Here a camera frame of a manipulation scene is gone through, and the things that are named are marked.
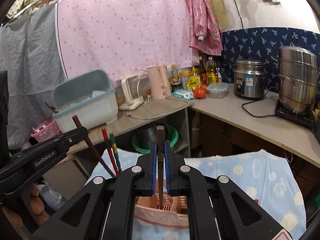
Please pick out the green basin under counter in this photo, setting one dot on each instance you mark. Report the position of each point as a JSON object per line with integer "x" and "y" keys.
{"x": 143, "y": 137}

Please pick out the light blue patterned tablecloth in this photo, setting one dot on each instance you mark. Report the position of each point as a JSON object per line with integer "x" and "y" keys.
{"x": 263, "y": 176}

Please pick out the pink electric kettle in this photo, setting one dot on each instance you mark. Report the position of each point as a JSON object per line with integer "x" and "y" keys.
{"x": 159, "y": 83}

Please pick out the steel stacked steamer pot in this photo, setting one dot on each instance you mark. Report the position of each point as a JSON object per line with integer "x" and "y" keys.
{"x": 298, "y": 79}

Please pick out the teal white dish rack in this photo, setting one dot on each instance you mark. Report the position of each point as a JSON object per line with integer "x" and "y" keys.
{"x": 90, "y": 97}

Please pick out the steel rice cooker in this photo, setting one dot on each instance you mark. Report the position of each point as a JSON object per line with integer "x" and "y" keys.
{"x": 249, "y": 78}

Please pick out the dark green chopstick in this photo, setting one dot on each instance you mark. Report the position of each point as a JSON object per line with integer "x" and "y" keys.
{"x": 160, "y": 162}

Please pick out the person left hand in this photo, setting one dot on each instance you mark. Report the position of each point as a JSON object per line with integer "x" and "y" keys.
{"x": 36, "y": 206}

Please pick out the pink dotted curtain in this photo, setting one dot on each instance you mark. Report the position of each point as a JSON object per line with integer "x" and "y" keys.
{"x": 122, "y": 37}

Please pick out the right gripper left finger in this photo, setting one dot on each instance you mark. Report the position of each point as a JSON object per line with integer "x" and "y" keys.
{"x": 104, "y": 208}

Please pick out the clear food container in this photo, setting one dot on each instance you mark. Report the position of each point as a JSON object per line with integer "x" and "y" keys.
{"x": 217, "y": 90}

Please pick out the pink floral apron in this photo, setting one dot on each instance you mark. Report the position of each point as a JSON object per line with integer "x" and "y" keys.
{"x": 204, "y": 31}

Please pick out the grey striped curtain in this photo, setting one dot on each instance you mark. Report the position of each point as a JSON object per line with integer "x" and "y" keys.
{"x": 30, "y": 56}

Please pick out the black induction cooker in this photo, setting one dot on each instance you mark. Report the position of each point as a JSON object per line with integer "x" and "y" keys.
{"x": 306, "y": 120}

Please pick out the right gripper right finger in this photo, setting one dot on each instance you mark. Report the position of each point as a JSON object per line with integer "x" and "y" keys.
{"x": 217, "y": 207}

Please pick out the yellow oil bottle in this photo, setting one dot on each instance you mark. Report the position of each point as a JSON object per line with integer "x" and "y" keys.
{"x": 211, "y": 71}

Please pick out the pink plastic basket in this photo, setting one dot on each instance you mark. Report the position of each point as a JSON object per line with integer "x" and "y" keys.
{"x": 46, "y": 130}

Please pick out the red chopstick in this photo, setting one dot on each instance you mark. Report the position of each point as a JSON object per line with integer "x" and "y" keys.
{"x": 109, "y": 150}

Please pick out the pink perforated utensil basket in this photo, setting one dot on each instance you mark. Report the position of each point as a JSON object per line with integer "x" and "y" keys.
{"x": 174, "y": 213}

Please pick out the blue floral backsplash cloth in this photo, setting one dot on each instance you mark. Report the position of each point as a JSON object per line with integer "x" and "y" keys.
{"x": 262, "y": 44}

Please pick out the wet wipes pack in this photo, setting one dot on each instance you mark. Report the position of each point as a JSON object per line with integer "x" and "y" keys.
{"x": 184, "y": 94}

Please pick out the red tomato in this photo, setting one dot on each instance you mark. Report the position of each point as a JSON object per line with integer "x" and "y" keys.
{"x": 200, "y": 92}

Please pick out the yellow seasoning bag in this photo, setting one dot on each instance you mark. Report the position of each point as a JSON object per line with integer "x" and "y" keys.
{"x": 193, "y": 82}

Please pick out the dark purple chopstick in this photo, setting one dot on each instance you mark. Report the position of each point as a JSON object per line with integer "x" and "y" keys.
{"x": 92, "y": 148}

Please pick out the dark soy sauce bottle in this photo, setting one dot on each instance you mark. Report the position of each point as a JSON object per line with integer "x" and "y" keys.
{"x": 203, "y": 74}

